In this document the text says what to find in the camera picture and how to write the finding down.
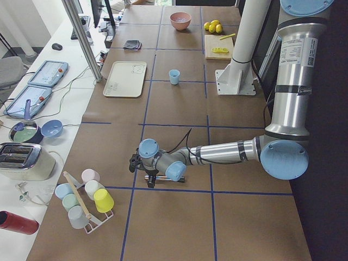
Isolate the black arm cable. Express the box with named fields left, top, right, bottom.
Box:
left=167, top=128, right=243, bottom=165

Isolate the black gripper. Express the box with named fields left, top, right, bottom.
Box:
left=129, top=154, right=158, bottom=188

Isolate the light blue upside-down cup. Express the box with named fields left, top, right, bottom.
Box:
left=54, top=183, right=73, bottom=200

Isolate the white upside-down cup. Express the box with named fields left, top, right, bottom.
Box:
left=84, top=179, right=105, bottom=201

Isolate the grey upside-down cup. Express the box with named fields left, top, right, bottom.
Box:
left=68, top=206, right=89, bottom=229

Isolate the pink upside-down cup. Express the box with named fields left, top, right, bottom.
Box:
left=81, top=169, right=101, bottom=184

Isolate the yellow knife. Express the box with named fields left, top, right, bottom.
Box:
left=219, top=33, right=236, bottom=40

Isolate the teach pendant tablet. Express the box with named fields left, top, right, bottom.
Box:
left=4, top=85, right=52, bottom=119
left=28, top=60, right=69, bottom=88

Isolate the black computer mouse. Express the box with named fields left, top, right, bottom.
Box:
left=52, top=43, right=63, bottom=51

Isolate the white wire cup rack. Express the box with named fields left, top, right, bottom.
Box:
left=63, top=171, right=114, bottom=234

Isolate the blue saucepan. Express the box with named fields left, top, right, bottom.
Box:
left=9, top=99, right=44, bottom=144

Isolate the whole yellow lemon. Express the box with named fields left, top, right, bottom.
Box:
left=210, top=20, right=220, bottom=26

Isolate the near teach pendant tablet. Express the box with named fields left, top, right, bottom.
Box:
left=4, top=85, right=52, bottom=119

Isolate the red cylinder bottle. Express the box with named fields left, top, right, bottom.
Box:
left=1, top=210, right=39, bottom=235

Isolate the yellow upside-down cup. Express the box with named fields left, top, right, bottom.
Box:
left=94, top=189, right=115, bottom=213

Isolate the mint green upside-down cup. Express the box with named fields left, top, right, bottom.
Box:
left=62, top=194, right=79, bottom=212

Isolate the light blue plastic cup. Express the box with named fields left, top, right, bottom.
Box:
left=169, top=69, right=181, bottom=85

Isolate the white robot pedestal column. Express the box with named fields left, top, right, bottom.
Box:
left=231, top=0, right=271, bottom=64

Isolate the aluminium frame post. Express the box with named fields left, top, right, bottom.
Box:
left=62, top=0, right=102, bottom=83

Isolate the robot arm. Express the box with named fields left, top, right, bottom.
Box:
left=129, top=1, right=332, bottom=188

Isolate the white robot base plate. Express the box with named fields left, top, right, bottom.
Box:
left=215, top=69, right=256, bottom=96

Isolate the cream bear serving tray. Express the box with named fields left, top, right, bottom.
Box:
left=103, top=61, right=147, bottom=98

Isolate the pile of clear ice cubes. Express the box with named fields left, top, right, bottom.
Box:
left=173, top=17, right=188, bottom=23

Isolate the folded grey cloth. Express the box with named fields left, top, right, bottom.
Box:
left=123, top=40, right=142, bottom=51

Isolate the far teach pendant tablet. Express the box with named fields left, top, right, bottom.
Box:
left=28, top=60, right=69, bottom=88

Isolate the blue bowl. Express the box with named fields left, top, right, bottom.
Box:
left=41, top=120, right=63, bottom=138

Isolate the pink bowl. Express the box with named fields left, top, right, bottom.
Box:
left=170, top=12, right=191, bottom=30

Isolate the wooden cutting board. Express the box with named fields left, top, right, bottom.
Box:
left=204, top=35, right=234, bottom=60

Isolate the cream toaster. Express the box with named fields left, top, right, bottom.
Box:
left=1, top=142, right=55, bottom=181

